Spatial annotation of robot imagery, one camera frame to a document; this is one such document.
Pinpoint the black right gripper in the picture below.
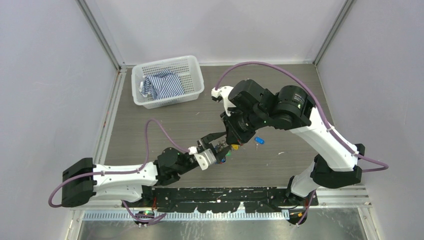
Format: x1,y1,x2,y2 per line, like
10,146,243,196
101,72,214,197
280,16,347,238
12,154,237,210
219,104,268,146

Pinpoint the blue key tag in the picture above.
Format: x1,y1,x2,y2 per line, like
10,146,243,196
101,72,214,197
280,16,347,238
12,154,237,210
254,136,265,145

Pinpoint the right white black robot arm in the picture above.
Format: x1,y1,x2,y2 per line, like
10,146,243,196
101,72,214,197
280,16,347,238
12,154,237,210
211,79,365,205

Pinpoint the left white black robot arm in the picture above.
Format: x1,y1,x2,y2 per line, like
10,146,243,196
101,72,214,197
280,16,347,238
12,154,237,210
60,132,232,208

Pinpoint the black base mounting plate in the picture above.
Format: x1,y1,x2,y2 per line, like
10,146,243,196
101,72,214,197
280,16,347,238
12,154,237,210
127,187,309,214

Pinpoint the blue white striped cloth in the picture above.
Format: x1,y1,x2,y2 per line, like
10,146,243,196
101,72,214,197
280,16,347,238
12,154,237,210
139,69,185,101

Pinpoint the white plastic perforated basket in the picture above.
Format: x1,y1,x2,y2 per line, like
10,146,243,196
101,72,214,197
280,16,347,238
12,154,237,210
131,55,205,109

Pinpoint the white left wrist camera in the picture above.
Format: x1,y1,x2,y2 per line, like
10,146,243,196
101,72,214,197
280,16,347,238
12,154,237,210
188,146,217,171

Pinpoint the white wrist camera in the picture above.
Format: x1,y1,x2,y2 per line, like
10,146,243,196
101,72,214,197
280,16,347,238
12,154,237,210
211,86,236,117
188,146,217,171

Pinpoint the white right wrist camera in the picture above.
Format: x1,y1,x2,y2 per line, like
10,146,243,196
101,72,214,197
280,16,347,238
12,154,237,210
211,86,236,117

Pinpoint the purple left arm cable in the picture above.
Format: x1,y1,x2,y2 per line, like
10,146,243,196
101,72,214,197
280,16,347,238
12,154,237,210
48,118,196,228

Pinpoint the aluminium frame rail left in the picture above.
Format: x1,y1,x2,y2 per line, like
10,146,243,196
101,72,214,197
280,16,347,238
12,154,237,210
70,66,128,211

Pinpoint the slotted cable duct strip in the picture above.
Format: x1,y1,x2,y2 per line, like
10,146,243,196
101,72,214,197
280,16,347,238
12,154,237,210
81,209,290,221

